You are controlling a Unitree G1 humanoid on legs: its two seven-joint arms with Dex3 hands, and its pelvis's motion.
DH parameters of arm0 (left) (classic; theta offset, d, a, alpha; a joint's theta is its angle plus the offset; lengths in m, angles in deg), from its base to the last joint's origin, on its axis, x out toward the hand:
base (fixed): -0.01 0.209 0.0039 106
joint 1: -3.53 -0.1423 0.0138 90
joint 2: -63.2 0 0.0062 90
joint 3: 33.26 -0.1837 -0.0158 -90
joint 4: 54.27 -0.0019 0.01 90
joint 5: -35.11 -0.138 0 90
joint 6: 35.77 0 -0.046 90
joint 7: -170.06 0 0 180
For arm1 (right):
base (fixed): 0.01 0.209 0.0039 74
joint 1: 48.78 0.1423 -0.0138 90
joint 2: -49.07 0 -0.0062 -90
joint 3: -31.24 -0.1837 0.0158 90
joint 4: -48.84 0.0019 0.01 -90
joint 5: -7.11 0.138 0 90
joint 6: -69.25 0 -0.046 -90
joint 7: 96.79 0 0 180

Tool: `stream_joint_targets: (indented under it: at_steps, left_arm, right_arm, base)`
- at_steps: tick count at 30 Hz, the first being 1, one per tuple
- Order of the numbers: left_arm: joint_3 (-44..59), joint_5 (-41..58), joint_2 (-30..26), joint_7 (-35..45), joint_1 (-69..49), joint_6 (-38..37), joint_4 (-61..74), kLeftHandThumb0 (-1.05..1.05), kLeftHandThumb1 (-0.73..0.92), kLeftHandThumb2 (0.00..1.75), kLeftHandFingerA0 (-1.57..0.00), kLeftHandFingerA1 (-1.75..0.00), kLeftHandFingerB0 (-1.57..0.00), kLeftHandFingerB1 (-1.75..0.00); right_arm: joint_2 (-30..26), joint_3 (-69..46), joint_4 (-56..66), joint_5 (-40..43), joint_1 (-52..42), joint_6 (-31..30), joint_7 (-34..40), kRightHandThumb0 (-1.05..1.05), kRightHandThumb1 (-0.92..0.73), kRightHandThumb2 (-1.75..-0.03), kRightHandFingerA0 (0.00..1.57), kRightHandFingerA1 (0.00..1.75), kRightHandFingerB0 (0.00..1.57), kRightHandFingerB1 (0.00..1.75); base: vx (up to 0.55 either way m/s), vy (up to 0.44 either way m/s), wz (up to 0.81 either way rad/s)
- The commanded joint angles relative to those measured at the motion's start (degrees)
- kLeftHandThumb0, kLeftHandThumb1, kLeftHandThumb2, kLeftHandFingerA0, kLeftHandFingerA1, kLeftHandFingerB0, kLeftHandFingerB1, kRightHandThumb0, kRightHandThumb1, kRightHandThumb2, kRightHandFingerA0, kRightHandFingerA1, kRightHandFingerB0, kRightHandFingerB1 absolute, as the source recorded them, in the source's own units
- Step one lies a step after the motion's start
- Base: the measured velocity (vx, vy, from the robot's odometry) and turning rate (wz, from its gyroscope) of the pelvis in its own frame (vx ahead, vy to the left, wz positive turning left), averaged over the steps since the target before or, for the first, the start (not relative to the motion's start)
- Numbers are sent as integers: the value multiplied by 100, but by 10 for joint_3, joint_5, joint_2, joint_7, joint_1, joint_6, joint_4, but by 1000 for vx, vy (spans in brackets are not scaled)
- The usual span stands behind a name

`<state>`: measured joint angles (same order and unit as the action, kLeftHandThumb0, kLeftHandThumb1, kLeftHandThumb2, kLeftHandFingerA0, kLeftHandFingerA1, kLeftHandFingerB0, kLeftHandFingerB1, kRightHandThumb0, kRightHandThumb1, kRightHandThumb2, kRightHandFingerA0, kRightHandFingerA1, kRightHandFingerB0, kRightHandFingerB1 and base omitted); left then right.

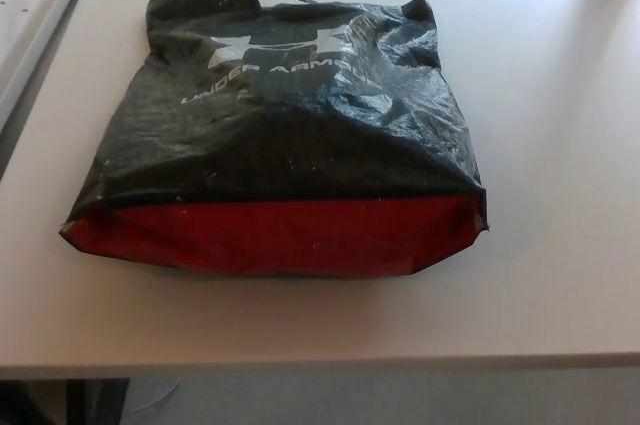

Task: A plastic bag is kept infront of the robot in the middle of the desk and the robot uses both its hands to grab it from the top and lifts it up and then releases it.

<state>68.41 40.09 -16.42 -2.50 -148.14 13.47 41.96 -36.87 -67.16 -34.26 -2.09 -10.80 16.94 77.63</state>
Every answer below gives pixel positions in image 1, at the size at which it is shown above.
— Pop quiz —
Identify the black plastic bag red bottom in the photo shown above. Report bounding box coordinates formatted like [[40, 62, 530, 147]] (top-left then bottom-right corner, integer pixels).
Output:
[[58, 0, 491, 280]]

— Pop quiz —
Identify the black table leg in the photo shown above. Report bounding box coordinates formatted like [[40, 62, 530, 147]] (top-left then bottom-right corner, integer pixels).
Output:
[[64, 377, 132, 425]]

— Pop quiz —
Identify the white perforated panel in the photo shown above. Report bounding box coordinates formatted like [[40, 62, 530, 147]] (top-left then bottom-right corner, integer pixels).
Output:
[[0, 0, 70, 72]]

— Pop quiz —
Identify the thin white cable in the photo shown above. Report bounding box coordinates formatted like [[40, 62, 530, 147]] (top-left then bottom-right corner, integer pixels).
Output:
[[130, 377, 184, 412]]

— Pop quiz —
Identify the grey metal desk rail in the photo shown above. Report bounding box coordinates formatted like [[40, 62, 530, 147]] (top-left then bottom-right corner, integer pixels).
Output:
[[0, 0, 96, 182]]

